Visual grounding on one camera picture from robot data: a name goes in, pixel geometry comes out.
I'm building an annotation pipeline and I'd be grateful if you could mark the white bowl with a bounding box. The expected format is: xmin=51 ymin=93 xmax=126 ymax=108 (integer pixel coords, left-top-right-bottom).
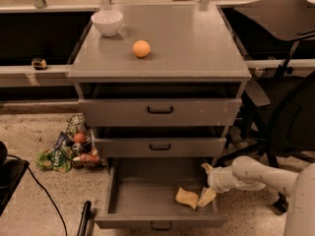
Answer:
xmin=91 ymin=10 xmax=123 ymax=36

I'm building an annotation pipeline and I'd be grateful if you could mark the black cable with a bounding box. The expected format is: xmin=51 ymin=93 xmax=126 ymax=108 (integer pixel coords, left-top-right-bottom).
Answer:
xmin=6 ymin=153 xmax=69 ymax=236

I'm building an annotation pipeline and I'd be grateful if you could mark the grey middle drawer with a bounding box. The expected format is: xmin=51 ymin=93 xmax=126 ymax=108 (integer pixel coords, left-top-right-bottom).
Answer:
xmin=94 ymin=138 xmax=225 ymax=158

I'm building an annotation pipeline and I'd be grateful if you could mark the green snack bag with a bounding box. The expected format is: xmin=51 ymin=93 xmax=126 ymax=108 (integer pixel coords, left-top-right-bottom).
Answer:
xmin=35 ymin=149 xmax=71 ymax=173

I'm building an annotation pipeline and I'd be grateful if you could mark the yellow sponge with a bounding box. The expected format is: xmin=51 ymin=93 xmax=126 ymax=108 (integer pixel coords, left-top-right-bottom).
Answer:
xmin=175 ymin=188 xmax=199 ymax=209

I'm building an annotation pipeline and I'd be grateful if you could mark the red tomato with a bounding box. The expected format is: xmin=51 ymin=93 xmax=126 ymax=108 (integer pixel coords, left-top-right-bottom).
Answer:
xmin=73 ymin=133 xmax=87 ymax=144

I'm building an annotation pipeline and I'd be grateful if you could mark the grey top drawer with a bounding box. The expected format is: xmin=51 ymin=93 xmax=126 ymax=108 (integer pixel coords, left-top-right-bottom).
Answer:
xmin=79 ymin=99 xmax=241 ymax=127

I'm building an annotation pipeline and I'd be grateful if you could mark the black device on left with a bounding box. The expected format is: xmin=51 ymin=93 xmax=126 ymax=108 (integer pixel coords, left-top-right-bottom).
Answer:
xmin=0 ymin=142 xmax=29 ymax=216

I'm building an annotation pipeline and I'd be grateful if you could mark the grey drawer cabinet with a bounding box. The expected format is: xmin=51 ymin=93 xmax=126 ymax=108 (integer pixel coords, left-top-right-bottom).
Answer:
xmin=67 ymin=2 xmax=253 ymax=169

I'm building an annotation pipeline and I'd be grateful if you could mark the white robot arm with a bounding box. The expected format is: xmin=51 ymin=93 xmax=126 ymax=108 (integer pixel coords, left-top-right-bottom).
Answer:
xmin=196 ymin=156 xmax=315 ymax=236

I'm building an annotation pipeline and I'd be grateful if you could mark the grey shelf rail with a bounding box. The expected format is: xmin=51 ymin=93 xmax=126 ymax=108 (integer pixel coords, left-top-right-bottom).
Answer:
xmin=0 ymin=65 xmax=72 ymax=88

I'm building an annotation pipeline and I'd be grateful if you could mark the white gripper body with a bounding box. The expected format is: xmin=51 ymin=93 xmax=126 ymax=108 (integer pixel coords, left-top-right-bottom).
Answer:
xmin=207 ymin=167 xmax=229 ymax=194

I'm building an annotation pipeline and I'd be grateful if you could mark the grey drawer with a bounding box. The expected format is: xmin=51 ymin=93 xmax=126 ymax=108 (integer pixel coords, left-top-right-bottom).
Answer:
xmin=79 ymin=99 xmax=241 ymax=127
xmin=94 ymin=138 xmax=225 ymax=158
xmin=95 ymin=157 xmax=226 ymax=231

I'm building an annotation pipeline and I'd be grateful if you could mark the grey bottom drawer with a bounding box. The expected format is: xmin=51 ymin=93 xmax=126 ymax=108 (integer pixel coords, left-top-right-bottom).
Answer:
xmin=95 ymin=157 xmax=226 ymax=231

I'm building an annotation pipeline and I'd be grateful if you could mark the black office chair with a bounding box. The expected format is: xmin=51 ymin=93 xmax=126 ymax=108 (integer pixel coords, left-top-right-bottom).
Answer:
xmin=214 ymin=0 xmax=315 ymax=214

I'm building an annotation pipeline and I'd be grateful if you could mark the yellow black tape measure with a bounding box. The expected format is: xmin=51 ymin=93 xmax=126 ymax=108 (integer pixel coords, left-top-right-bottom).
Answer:
xmin=31 ymin=57 xmax=47 ymax=70

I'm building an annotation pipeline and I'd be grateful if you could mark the black bar on floor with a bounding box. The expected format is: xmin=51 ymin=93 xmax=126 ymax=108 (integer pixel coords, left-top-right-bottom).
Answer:
xmin=77 ymin=201 xmax=92 ymax=236

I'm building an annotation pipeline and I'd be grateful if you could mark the orange fruit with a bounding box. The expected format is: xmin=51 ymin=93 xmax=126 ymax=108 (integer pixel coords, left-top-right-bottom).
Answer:
xmin=133 ymin=40 xmax=151 ymax=58

